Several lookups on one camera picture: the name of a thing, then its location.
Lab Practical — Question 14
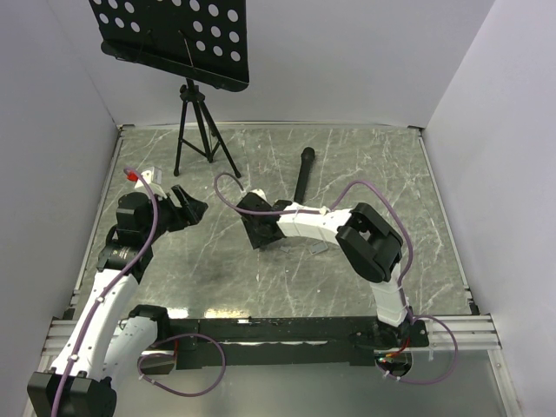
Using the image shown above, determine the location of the black perforated music stand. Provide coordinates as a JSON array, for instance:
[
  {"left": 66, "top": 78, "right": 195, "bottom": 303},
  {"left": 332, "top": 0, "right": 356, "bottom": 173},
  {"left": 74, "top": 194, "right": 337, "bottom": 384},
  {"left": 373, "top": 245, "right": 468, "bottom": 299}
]
[{"left": 89, "top": 0, "right": 249, "bottom": 162}]

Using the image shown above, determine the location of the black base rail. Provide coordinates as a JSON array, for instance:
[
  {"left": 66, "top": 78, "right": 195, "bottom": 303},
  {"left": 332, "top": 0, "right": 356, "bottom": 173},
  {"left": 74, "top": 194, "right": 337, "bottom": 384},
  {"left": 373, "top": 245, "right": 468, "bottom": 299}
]
[{"left": 152, "top": 316, "right": 429, "bottom": 370}]

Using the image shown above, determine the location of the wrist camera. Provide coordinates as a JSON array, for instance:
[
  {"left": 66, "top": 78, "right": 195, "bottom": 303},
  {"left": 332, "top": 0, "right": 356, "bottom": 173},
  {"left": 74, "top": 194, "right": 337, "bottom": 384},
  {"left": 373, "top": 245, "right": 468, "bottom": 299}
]
[
  {"left": 251, "top": 189, "right": 267, "bottom": 200},
  {"left": 124, "top": 167, "right": 164, "bottom": 195}
]

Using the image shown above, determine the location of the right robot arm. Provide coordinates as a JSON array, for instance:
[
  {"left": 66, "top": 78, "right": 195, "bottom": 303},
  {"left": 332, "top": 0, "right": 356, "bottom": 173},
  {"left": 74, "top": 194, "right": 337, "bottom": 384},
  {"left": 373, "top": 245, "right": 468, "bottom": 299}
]
[{"left": 237, "top": 191, "right": 410, "bottom": 346}]

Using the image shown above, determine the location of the aluminium frame rail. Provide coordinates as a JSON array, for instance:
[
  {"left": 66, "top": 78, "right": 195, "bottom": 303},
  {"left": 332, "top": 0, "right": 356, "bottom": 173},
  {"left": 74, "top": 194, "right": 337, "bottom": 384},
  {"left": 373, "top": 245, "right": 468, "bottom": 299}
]
[{"left": 41, "top": 315, "right": 501, "bottom": 358}]

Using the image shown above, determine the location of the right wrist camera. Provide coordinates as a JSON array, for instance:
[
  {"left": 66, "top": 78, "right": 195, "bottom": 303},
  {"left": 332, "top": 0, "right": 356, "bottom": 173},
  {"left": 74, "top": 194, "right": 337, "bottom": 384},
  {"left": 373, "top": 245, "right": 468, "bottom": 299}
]
[{"left": 251, "top": 189, "right": 267, "bottom": 200}]

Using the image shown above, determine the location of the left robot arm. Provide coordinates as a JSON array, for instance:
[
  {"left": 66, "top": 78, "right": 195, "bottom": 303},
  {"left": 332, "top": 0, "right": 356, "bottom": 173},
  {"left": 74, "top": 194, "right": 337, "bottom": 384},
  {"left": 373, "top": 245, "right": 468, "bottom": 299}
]
[{"left": 27, "top": 185, "right": 209, "bottom": 416}]

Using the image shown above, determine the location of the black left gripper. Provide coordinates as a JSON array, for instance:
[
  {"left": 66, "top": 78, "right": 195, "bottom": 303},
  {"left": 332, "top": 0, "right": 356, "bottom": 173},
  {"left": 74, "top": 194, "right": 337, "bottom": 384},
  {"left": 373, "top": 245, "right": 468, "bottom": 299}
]
[{"left": 142, "top": 184, "right": 207, "bottom": 243}]

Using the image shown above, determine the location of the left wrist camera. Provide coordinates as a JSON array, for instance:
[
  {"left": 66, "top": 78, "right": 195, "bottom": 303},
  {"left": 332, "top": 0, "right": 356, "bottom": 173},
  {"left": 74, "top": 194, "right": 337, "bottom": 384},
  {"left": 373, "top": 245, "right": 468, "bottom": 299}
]
[{"left": 124, "top": 167, "right": 164, "bottom": 195}]

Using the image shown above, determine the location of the black microphone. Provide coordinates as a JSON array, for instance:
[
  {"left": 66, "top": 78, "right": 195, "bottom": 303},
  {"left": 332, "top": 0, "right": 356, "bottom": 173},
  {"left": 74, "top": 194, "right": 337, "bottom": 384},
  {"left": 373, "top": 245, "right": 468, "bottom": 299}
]
[{"left": 294, "top": 147, "right": 315, "bottom": 204}]

